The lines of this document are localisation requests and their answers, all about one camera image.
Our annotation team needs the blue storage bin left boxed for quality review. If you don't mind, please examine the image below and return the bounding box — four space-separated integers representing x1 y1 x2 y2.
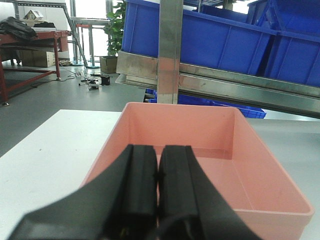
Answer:
122 0 277 75

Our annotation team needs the red metal workbench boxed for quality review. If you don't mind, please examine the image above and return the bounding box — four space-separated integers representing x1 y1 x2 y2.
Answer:
0 29 70 107

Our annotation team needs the black bag on workbench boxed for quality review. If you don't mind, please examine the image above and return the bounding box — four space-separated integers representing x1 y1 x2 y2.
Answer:
0 16 38 41

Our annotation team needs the cardboard box under workbench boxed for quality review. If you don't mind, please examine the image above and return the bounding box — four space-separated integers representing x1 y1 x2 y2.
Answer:
20 50 56 68

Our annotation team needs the blue bin on floor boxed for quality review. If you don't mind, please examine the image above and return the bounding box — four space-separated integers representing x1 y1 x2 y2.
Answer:
143 87 268 119

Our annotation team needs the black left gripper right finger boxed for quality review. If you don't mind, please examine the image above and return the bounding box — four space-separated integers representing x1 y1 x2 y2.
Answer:
158 145 259 240

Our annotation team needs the open cardboard box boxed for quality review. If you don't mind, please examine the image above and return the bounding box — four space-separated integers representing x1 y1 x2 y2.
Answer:
99 56 118 74

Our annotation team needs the blue storage bin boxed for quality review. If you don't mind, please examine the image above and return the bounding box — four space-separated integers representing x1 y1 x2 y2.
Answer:
246 0 320 87
122 0 277 75

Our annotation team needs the small house model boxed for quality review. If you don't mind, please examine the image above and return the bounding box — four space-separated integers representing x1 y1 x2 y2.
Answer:
24 9 44 20

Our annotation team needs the pink plastic box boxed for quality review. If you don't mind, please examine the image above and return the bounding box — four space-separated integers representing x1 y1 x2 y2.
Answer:
84 102 315 240

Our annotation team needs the green potted plant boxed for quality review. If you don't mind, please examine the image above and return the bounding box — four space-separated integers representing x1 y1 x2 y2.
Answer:
103 0 127 56

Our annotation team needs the blue storage bin right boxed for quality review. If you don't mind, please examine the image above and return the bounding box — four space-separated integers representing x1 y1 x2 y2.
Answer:
246 0 320 87

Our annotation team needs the stainless steel shelf rack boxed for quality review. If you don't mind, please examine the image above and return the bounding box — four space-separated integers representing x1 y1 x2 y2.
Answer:
116 0 320 118

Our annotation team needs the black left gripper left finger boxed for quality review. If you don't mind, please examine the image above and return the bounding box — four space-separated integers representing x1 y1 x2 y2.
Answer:
9 144 158 240

